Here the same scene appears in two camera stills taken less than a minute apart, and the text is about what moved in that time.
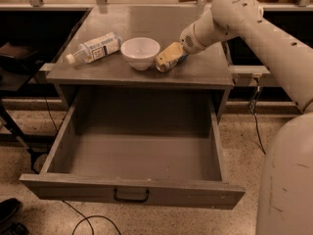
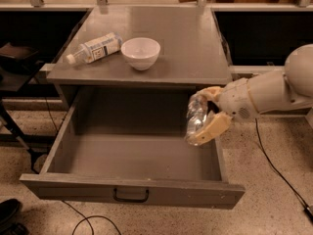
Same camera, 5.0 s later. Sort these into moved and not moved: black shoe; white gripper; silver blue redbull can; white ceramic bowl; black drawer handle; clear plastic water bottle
Moved: silver blue redbull can; white gripper
Not moved: clear plastic water bottle; black drawer handle; black shoe; white ceramic bowl
